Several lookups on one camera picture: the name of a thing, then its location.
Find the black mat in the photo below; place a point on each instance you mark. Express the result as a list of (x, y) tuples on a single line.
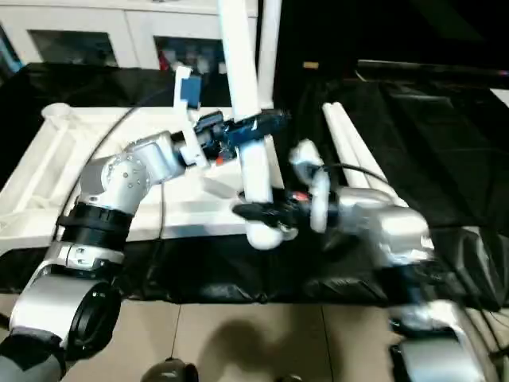
[(437, 159)]

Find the blue box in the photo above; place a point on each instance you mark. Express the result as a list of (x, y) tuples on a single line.
[(8, 51)]

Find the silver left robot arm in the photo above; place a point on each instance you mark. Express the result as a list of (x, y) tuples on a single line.
[(127, 171)]

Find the white plastic table leg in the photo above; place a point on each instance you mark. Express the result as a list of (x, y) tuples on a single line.
[(342, 139), (242, 79), (366, 151), (268, 59)]

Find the dark rounded robot part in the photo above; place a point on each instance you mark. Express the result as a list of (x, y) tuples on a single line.
[(171, 370)]

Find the red bottle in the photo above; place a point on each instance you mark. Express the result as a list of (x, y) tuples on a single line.
[(164, 61)]

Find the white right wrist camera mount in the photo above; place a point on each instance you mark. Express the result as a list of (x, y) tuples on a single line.
[(314, 187)]

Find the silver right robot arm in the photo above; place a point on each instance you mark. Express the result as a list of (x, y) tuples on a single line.
[(397, 231)]

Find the small tan box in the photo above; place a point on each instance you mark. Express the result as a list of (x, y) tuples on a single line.
[(311, 64)]

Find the white plastic table top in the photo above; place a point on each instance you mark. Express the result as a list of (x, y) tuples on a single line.
[(59, 159)]

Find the white flat board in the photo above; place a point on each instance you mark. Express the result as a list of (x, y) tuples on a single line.
[(501, 97)]

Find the grey robot torso cover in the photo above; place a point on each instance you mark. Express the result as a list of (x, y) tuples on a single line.
[(28, 358)]

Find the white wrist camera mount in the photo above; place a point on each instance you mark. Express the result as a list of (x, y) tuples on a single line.
[(187, 127), (314, 187)]

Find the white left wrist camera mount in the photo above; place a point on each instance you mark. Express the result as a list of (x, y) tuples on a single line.
[(187, 127)]

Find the white cabinet with glass doors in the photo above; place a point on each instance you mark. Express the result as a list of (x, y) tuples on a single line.
[(119, 24)]

